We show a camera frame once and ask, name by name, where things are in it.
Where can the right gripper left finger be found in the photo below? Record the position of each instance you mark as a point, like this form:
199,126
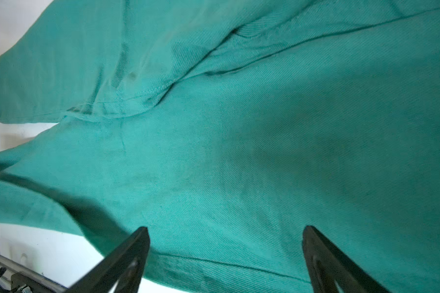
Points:
121,271

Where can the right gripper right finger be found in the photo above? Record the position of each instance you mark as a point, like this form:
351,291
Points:
332,271

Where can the green trousers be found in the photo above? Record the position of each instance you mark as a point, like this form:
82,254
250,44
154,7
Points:
226,128

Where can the aluminium front rail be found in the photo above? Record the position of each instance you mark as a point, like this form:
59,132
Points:
15,278

